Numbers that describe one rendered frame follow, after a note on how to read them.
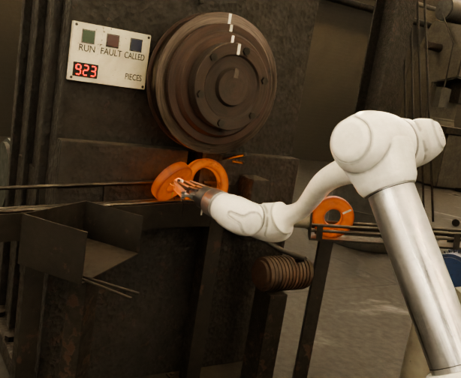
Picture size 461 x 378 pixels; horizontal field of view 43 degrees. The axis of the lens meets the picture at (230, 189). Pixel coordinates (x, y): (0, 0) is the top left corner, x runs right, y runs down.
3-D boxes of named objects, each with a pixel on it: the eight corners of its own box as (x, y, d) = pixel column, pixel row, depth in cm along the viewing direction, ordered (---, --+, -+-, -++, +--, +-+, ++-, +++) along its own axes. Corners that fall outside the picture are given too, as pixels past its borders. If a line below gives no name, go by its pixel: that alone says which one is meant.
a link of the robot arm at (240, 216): (203, 219, 173) (233, 228, 182) (234, 238, 162) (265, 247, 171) (216, 186, 173) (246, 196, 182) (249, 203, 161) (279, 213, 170)
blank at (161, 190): (154, 171, 185) (161, 178, 183) (191, 154, 194) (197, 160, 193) (146, 202, 196) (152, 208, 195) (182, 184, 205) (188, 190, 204)
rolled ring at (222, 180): (237, 179, 213) (233, 179, 216) (203, 147, 205) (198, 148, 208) (211, 220, 207) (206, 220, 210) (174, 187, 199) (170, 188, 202)
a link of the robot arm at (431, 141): (376, 136, 148) (350, 132, 138) (443, 109, 137) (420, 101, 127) (391, 184, 145) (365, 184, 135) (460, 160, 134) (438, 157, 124)
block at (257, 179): (228, 233, 223) (238, 172, 218) (245, 233, 227) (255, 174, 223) (242, 242, 214) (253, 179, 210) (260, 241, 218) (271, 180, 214)
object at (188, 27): (138, 145, 191) (157, -2, 182) (254, 154, 216) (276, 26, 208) (146, 148, 186) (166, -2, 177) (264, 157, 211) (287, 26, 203)
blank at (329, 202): (320, 242, 217) (322, 244, 214) (304, 205, 215) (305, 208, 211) (359, 225, 215) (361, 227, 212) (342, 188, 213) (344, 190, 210)
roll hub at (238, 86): (182, 124, 186) (194, 35, 181) (253, 131, 201) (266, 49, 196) (190, 126, 181) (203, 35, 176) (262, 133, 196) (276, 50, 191)
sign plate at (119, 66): (65, 79, 182) (71, 20, 179) (142, 89, 196) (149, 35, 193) (67, 79, 180) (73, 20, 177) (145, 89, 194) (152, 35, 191)
